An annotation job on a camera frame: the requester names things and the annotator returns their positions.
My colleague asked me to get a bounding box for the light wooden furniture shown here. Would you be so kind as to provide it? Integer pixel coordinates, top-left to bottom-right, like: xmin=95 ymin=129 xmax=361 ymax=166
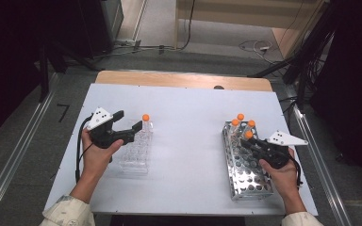
xmin=173 ymin=0 xmax=328 ymax=59

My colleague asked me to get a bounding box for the person's right hand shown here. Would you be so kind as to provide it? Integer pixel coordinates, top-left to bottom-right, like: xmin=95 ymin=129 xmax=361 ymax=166
xmin=258 ymin=147 xmax=300 ymax=193

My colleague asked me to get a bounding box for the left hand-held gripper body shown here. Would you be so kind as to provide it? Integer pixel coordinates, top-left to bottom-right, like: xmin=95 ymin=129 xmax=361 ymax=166
xmin=86 ymin=106 xmax=123 ymax=150

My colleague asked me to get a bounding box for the perforated metal tube rack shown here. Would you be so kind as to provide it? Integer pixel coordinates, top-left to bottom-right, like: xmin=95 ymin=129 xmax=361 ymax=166
xmin=221 ymin=120 xmax=274 ymax=202

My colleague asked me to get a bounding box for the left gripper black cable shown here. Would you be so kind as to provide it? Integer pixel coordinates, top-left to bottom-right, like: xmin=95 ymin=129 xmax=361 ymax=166
xmin=74 ymin=115 xmax=94 ymax=184

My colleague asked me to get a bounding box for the dark cabinet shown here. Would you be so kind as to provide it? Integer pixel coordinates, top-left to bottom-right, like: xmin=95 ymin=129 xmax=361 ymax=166
xmin=74 ymin=0 xmax=124 ymax=59

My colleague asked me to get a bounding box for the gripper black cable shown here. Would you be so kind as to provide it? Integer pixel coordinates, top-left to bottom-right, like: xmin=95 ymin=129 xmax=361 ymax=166
xmin=74 ymin=115 xmax=94 ymax=184
xmin=288 ymin=154 xmax=304 ymax=190

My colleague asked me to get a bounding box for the black hanging cable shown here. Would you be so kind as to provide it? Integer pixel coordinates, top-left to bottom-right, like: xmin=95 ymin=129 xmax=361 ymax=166
xmin=176 ymin=0 xmax=197 ymax=52

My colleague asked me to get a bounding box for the person's left hand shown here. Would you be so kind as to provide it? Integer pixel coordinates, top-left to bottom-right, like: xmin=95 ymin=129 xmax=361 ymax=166
xmin=80 ymin=128 xmax=124 ymax=182

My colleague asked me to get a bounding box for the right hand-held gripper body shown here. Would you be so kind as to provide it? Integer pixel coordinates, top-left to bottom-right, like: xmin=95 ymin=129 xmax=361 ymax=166
xmin=256 ymin=130 xmax=309 ymax=170

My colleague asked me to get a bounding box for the metal floor rail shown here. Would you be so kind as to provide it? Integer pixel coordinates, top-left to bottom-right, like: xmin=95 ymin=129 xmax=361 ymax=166
xmin=0 ymin=73 xmax=60 ymax=226
xmin=282 ymin=84 xmax=354 ymax=226

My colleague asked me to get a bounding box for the wooden table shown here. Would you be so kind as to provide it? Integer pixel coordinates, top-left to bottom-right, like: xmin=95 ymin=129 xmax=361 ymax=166
xmin=94 ymin=70 xmax=273 ymax=93

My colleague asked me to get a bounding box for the white floor cable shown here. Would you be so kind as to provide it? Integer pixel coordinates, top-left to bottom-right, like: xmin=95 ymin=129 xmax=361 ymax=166
xmin=239 ymin=39 xmax=273 ymax=64

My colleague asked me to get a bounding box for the white table board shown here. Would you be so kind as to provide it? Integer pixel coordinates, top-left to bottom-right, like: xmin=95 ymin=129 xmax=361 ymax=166
xmin=43 ymin=83 xmax=319 ymax=218

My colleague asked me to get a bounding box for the black stand with cables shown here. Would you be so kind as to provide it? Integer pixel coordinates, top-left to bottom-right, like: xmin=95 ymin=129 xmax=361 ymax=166
xmin=248 ymin=0 xmax=338 ymax=106

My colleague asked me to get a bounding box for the black metal stand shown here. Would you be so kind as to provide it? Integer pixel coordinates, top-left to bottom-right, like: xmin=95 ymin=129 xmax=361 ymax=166
xmin=38 ymin=41 xmax=102 ymax=104

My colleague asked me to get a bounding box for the clear plastic tube rack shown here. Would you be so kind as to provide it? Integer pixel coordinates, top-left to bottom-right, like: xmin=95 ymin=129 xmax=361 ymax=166
xmin=117 ymin=119 xmax=155 ymax=175

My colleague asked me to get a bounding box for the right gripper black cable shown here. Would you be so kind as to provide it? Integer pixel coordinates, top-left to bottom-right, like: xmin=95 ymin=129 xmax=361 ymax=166
xmin=288 ymin=154 xmax=304 ymax=190

